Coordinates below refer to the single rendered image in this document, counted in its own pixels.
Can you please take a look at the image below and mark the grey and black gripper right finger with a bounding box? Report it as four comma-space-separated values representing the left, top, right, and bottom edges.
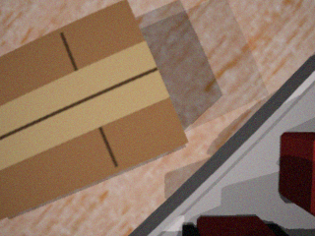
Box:
266, 223, 288, 236

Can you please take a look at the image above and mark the grey open-top tray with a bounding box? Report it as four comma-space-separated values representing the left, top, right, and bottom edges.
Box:
128, 55, 315, 236

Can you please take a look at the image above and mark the red block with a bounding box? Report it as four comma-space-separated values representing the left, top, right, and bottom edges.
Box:
279, 132, 315, 216
197, 216, 277, 236

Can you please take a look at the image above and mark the brown cardboard box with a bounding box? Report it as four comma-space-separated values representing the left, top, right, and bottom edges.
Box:
0, 0, 189, 220

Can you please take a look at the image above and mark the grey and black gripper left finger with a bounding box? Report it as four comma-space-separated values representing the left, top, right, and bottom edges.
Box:
182, 225, 200, 236

